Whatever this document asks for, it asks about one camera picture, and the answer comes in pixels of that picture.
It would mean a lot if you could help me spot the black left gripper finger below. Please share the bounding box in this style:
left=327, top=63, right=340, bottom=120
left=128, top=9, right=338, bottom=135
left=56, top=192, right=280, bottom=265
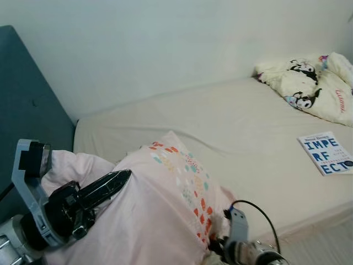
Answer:
left=83, top=169, right=132, bottom=209

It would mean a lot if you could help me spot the pink pillow with dotted print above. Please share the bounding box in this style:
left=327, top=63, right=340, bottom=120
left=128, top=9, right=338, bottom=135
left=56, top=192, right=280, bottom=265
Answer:
left=41, top=131, right=238, bottom=265

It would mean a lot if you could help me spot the white book with blue letters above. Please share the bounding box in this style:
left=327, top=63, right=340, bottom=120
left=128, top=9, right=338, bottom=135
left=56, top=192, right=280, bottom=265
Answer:
left=298, top=131, right=353, bottom=176

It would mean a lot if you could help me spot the cream cartoon print quilt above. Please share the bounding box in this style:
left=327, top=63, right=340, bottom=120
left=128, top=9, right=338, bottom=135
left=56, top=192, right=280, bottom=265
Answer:
left=254, top=52, right=353, bottom=128

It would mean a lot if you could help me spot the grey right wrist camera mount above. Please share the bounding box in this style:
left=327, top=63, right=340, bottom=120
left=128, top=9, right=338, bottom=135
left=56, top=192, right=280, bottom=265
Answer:
left=226, top=207, right=250, bottom=243

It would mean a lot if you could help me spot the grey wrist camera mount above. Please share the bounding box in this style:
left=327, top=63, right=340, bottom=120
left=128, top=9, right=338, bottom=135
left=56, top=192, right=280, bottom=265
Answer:
left=11, top=139, right=61, bottom=248
left=226, top=207, right=250, bottom=243

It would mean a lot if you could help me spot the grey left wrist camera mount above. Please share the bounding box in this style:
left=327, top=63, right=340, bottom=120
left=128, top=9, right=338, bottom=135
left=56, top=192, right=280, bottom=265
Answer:
left=11, top=139, right=61, bottom=248

